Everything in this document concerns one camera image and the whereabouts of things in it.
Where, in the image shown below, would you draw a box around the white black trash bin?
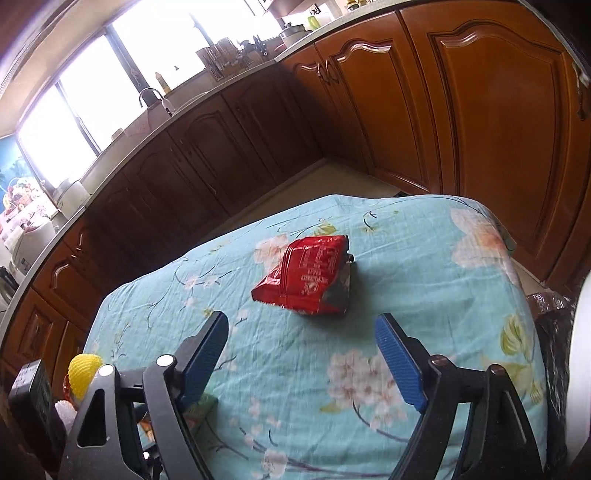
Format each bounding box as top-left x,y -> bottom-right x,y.
527,279 -> 590,479

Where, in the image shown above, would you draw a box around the brown lower kitchen cabinets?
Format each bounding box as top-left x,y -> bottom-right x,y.
1,1 -> 590,390

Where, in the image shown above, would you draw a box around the green juice carton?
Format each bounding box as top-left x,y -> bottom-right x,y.
138,391 -> 221,451

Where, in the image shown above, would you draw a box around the white foam net left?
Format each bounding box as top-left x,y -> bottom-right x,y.
54,400 -> 77,434

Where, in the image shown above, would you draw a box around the yellow foam fruit net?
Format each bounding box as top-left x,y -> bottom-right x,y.
67,354 -> 103,400

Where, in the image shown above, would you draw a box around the floral teal tablecloth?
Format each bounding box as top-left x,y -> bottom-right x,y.
85,195 -> 547,479

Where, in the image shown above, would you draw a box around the red snack wrapper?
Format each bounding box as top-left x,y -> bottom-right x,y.
252,235 -> 355,315

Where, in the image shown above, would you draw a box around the sink faucet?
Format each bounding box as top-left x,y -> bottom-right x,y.
138,87 -> 175,117

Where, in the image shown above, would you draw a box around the utensil holder rack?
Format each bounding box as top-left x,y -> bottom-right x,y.
197,38 -> 240,82

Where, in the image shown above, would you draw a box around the white rice cooker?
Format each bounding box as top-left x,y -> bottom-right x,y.
280,22 -> 310,48

